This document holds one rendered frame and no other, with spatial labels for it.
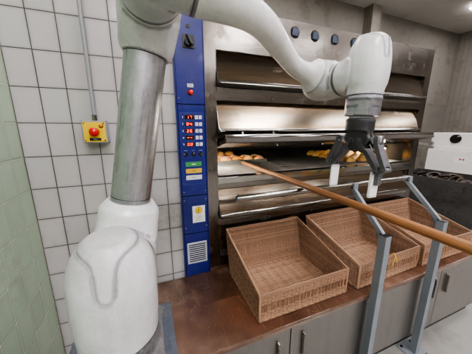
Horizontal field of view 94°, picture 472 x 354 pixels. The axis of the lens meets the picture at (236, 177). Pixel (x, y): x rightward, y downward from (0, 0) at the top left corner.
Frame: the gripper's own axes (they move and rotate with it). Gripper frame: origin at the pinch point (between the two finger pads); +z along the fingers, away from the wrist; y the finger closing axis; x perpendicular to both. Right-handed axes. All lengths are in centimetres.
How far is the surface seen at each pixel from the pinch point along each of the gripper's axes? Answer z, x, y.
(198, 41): -59, -30, -76
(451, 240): 10.1, 14.7, 19.6
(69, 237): 40, -95, -79
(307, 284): 59, 14, -28
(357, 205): 10.1, 14.7, -8.3
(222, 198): 27, -14, -79
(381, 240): 37, 51, -20
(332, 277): 59, 31, -28
